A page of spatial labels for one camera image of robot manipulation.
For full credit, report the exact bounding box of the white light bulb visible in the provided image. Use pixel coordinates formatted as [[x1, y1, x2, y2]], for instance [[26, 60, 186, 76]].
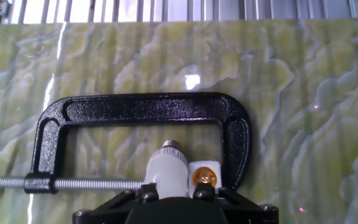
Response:
[[144, 139, 190, 198]]

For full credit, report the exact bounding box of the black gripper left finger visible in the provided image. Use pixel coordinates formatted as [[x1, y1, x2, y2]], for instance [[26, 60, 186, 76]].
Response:
[[72, 182, 160, 224]]

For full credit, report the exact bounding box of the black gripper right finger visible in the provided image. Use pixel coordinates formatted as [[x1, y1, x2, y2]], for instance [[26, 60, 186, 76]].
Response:
[[192, 182, 280, 224]]

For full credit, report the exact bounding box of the green marble pattern mat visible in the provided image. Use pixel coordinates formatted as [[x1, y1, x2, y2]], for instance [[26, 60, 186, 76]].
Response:
[[0, 18, 358, 224]]

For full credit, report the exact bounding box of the white lamp socket adapter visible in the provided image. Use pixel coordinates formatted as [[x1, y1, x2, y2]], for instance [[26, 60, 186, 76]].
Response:
[[187, 160, 223, 198]]

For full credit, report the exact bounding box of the black C-clamp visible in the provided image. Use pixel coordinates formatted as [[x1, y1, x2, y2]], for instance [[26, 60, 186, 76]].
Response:
[[0, 91, 252, 200]]

